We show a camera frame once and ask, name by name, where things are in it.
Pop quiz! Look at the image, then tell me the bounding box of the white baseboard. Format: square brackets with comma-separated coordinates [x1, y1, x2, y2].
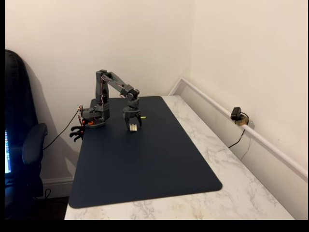
[42, 176, 74, 199]

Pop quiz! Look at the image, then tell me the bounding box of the black webcam cable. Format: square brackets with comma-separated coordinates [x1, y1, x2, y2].
[227, 112, 250, 149]

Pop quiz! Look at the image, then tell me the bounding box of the black webcam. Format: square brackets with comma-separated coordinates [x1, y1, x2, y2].
[230, 106, 242, 121]

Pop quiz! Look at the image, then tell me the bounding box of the black floor cable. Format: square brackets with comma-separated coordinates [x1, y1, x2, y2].
[33, 188, 52, 200]

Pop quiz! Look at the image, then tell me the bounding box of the white wall rail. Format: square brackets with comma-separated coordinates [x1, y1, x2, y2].
[168, 76, 309, 181]

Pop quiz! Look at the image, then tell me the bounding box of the laptop screen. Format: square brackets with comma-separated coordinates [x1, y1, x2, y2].
[4, 130, 12, 174]

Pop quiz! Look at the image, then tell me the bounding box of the dark blue desk mat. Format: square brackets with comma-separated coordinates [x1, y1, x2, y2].
[68, 96, 223, 209]

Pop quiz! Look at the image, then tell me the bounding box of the black office chair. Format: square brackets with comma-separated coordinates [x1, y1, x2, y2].
[4, 49, 48, 220]

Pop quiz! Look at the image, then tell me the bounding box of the tan webcam mount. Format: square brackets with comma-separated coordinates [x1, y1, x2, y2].
[235, 116, 255, 128]

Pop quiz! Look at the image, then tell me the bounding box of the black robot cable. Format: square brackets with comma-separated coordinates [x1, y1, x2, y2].
[42, 108, 81, 151]

